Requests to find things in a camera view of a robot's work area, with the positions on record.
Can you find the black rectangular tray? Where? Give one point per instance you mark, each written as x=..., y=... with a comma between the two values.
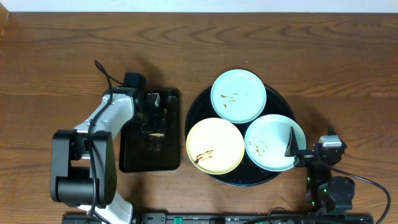
x=143, y=153

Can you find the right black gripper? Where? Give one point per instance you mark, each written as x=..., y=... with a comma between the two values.
x=310, y=157

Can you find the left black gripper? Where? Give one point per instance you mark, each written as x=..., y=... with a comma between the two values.
x=152, y=112

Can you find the light blue plate top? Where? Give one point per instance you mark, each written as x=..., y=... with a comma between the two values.
x=238, y=96

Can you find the light blue plate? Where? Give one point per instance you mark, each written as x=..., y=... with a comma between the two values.
x=238, y=96
x=266, y=141

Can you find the yellow plate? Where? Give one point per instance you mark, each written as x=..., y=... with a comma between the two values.
x=215, y=146

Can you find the green and yellow sponge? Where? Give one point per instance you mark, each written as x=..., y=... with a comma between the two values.
x=157, y=135

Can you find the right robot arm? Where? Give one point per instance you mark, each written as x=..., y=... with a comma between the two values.
x=330, y=195

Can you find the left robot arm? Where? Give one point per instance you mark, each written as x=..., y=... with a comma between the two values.
x=83, y=167

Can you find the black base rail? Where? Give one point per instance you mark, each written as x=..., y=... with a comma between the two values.
x=161, y=218

